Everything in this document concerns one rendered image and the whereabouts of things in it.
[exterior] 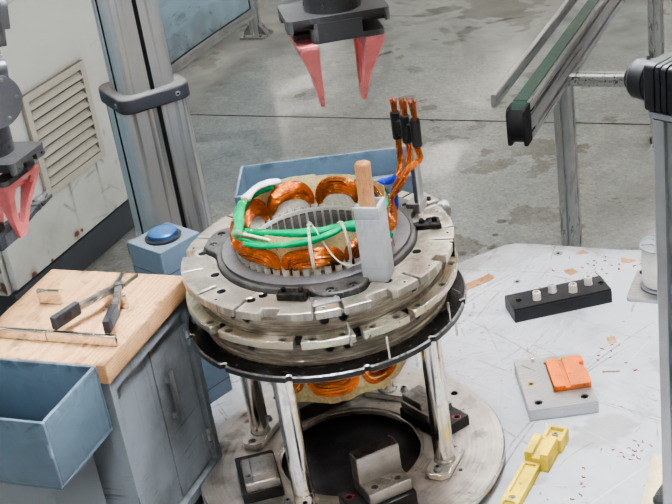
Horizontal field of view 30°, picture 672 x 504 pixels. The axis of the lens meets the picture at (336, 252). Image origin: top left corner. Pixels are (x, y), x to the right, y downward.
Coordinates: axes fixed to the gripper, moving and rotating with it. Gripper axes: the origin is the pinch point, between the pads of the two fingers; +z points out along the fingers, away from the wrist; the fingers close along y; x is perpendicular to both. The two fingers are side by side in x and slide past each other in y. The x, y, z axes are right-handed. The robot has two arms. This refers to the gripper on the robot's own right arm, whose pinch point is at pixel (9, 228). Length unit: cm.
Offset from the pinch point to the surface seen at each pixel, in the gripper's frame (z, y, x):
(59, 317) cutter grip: 9.4, 5.7, -3.0
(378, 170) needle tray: 14, 26, 50
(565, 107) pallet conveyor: 54, 27, 180
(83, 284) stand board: 11.8, 1.3, 9.0
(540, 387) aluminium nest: 38, 50, 33
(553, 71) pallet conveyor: 40, 28, 166
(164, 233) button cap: 13.5, 3.2, 26.7
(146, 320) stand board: 12.1, 13.5, 1.8
